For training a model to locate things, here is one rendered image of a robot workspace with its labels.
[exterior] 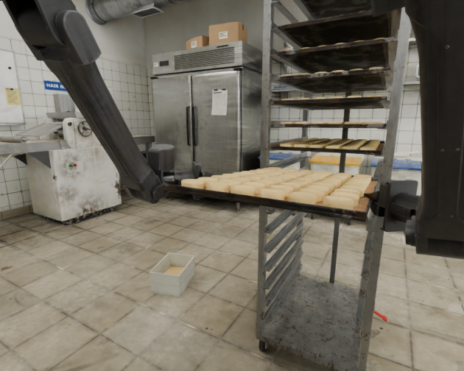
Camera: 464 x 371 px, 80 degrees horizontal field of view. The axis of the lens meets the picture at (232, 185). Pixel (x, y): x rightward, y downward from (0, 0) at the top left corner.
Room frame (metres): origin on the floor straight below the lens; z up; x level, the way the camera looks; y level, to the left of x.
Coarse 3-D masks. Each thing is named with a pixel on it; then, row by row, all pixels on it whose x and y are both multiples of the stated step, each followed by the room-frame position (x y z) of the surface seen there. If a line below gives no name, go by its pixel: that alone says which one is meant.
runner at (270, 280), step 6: (300, 240) 1.66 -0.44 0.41; (294, 246) 1.54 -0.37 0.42; (288, 252) 1.44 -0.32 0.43; (294, 252) 1.48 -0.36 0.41; (282, 258) 1.36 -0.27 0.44; (288, 258) 1.41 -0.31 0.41; (282, 264) 1.35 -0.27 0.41; (276, 270) 1.28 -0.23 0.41; (282, 270) 1.29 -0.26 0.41; (270, 276) 1.21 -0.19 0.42; (276, 276) 1.23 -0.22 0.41; (264, 282) 1.14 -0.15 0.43; (270, 282) 1.18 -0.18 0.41; (264, 288) 1.13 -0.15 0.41
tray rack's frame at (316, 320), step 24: (336, 240) 1.58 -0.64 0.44; (312, 288) 1.53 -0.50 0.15; (336, 288) 1.53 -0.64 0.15; (288, 312) 1.31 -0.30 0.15; (312, 312) 1.31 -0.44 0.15; (336, 312) 1.31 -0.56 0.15; (264, 336) 1.13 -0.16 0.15; (288, 336) 1.13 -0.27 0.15; (312, 336) 1.13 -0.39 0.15; (336, 336) 1.13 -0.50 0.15; (312, 360) 1.02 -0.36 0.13; (336, 360) 1.00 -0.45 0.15
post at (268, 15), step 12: (264, 0) 1.15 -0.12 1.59; (264, 12) 1.15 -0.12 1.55; (264, 24) 1.15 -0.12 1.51; (264, 36) 1.15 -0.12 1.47; (264, 48) 1.15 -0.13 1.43; (264, 60) 1.15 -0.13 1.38; (264, 72) 1.15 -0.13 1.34; (264, 84) 1.15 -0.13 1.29; (264, 96) 1.15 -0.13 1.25; (264, 108) 1.14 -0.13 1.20; (264, 120) 1.14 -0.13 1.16; (264, 132) 1.14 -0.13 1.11; (264, 144) 1.14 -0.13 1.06; (264, 156) 1.14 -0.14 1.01; (264, 216) 1.14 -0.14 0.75; (264, 228) 1.14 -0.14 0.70; (264, 240) 1.14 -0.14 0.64; (264, 252) 1.14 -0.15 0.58; (264, 276) 1.15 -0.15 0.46
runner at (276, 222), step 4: (284, 212) 1.36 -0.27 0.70; (288, 212) 1.41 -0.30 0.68; (292, 212) 1.41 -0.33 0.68; (280, 216) 1.30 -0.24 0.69; (284, 216) 1.34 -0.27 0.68; (288, 216) 1.34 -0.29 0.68; (276, 220) 1.26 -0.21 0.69; (280, 220) 1.29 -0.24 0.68; (284, 220) 1.29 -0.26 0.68; (268, 224) 1.17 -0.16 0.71; (272, 224) 1.21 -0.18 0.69; (276, 224) 1.24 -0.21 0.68; (280, 224) 1.24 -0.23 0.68; (268, 228) 1.17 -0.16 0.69; (272, 228) 1.18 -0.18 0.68; (276, 228) 1.19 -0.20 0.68; (264, 232) 1.14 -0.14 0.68; (268, 232) 1.14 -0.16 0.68; (272, 232) 1.14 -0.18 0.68
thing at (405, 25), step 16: (400, 32) 0.93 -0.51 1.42; (400, 48) 0.93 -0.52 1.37; (400, 64) 0.92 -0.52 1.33; (400, 80) 0.92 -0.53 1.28; (400, 96) 0.92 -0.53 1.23; (384, 160) 0.93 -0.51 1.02; (384, 176) 0.93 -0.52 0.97; (368, 288) 0.93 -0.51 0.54; (368, 304) 0.93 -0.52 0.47; (368, 320) 0.92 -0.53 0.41; (368, 336) 0.92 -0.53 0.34
